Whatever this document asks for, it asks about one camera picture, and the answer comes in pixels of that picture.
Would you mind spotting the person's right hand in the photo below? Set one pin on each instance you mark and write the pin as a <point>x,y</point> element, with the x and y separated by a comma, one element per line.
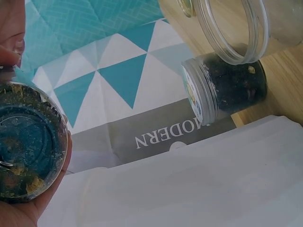
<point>11,21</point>

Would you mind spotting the person's left hand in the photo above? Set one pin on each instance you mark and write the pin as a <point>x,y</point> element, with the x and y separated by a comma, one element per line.
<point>45,201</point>

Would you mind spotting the person's left fingers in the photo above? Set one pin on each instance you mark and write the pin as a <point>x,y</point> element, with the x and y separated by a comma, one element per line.
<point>69,151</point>

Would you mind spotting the person's right fingers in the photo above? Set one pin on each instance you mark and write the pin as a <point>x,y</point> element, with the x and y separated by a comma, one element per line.
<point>9,56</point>

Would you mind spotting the clear jar with blue-green contents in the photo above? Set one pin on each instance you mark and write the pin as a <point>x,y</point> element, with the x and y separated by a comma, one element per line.
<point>26,144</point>

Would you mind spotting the teal white triangle-print cloth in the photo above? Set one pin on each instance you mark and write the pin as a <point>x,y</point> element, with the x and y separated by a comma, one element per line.
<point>118,89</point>

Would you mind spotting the large white sheet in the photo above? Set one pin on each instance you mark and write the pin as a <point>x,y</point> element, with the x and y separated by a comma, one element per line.
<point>177,189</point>

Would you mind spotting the dark-filled jar with labelled lid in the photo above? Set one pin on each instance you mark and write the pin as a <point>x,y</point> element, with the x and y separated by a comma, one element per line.
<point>236,82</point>

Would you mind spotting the round clear yellow-green lid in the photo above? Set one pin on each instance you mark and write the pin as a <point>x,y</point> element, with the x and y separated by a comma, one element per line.
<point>187,7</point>

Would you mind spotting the empty clear plastic jar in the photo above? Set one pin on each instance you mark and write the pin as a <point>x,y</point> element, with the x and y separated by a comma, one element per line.
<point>282,23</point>

